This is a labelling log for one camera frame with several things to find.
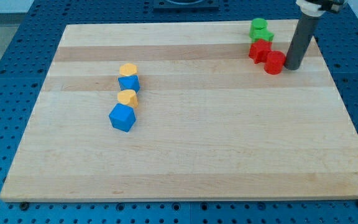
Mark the wooden board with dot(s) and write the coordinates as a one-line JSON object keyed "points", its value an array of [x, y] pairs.
{"points": [[210, 124]]}

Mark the yellow heart block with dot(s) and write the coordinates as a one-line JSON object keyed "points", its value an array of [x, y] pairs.
{"points": [[128, 98]]}

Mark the blue cube block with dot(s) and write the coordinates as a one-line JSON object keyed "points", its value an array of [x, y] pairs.
{"points": [[122, 117]]}

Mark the blue triangle block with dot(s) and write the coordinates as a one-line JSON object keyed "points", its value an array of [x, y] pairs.
{"points": [[129, 83]]}

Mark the yellow hexagon block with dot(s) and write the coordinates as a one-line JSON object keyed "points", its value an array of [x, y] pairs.
{"points": [[128, 69]]}

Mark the red star block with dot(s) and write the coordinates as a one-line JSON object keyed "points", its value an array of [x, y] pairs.
{"points": [[259, 50]]}

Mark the red cylinder block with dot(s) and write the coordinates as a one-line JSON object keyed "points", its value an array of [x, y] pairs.
{"points": [[274, 62]]}

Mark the green star block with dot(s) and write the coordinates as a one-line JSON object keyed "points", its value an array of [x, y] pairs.
{"points": [[263, 34]]}

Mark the green cylinder block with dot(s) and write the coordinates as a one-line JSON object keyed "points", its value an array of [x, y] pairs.
{"points": [[257, 24]]}

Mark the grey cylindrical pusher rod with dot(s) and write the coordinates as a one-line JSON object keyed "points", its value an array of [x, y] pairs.
{"points": [[300, 41]]}

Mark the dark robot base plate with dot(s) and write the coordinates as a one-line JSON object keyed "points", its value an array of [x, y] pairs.
{"points": [[185, 4]]}

